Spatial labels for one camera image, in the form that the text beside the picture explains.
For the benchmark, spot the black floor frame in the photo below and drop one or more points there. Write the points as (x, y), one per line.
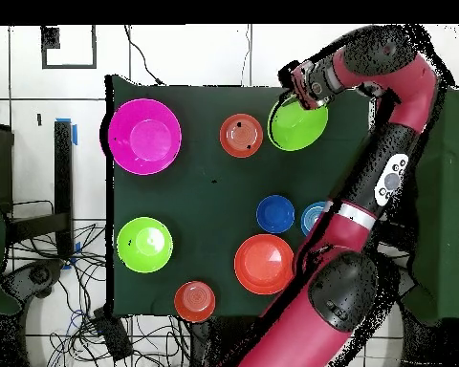
(49, 38)

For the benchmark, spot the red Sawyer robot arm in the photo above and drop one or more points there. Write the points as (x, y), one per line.
(310, 317)

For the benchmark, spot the small translucent orange bowl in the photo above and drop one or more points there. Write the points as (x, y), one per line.
(241, 135)
(194, 302)

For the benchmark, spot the large orange bowl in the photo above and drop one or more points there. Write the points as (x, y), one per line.
(264, 265)

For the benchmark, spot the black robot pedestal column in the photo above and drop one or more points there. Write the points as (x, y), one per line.
(222, 340)

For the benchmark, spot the large pink bowl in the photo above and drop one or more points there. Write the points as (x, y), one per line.
(145, 137)

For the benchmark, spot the small dark blue bowl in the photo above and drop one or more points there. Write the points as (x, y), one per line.
(275, 214)

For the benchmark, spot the blue tape strip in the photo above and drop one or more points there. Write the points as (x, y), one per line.
(75, 133)

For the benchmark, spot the dark green table cloth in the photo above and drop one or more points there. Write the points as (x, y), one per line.
(199, 191)

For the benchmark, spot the large green bowl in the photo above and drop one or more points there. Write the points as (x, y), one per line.
(144, 244)
(296, 128)

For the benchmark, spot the black floor box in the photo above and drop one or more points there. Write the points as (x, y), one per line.
(113, 332)

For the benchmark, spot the black metal stand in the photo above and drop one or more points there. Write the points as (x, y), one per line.
(63, 172)

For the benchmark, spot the light blue translucent bowl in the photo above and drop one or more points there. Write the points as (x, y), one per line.
(311, 218)

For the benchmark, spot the black office chair base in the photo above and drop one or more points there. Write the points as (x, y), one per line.
(38, 275)

